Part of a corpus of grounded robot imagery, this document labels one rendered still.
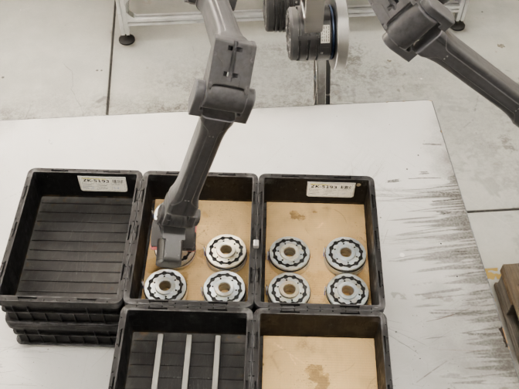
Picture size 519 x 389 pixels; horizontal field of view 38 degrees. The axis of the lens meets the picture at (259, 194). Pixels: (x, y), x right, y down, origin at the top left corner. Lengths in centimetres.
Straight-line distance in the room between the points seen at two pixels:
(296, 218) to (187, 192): 52
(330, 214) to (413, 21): 78
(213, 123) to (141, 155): 97
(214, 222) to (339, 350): 48
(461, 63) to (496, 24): 265
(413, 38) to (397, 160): 99
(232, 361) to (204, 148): 56
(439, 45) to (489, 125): 214
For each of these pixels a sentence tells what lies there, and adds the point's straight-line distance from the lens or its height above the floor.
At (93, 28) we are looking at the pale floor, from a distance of 393.
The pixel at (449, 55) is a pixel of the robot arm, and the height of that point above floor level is 152.
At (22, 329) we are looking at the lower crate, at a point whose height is 77.
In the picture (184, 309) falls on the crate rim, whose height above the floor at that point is 93.
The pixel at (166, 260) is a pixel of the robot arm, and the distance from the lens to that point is 164.
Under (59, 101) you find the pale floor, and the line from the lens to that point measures 357.
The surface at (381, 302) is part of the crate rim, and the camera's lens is 174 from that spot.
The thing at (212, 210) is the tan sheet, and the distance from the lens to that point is 199.
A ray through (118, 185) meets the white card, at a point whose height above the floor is 88.
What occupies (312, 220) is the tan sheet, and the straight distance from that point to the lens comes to 198.
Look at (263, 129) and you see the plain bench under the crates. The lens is 237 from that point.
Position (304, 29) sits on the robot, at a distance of 195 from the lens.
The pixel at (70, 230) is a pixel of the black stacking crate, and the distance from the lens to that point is 201.
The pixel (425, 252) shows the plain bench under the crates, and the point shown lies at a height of 70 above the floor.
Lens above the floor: 241
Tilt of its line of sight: 51 degrees down
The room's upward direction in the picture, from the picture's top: 1 degrees clockwise
